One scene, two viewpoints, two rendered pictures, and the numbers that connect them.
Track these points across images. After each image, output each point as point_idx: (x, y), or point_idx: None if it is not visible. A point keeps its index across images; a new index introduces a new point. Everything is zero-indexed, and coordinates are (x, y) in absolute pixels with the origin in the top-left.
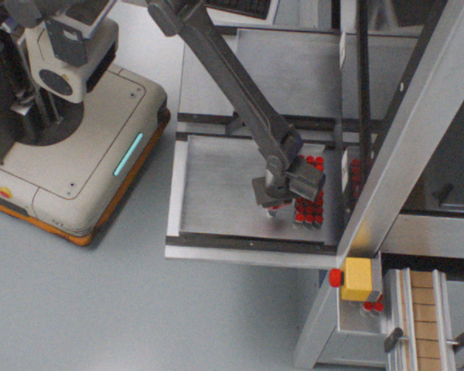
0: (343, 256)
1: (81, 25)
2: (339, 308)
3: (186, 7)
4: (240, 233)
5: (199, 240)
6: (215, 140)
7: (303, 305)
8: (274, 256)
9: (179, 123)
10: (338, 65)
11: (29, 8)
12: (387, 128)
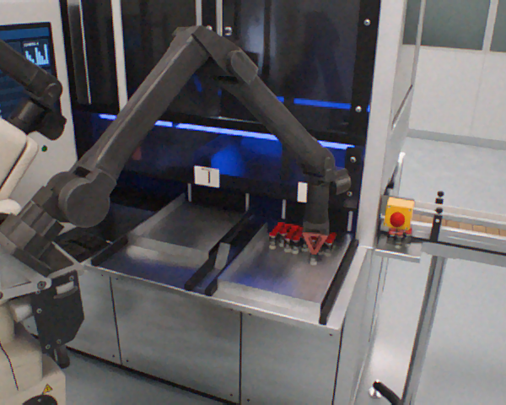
0: (375, 219)
1: (67, 268)
2: (402, 254)
3: (223, 78)
4: (326, 282)
5: (331, 299)
6: (230, 268)
7: (316, 391)
8: (353, 271)
9: (192, 290)
10: (194, 211)
11: (99, 184)
12: (366, 67)
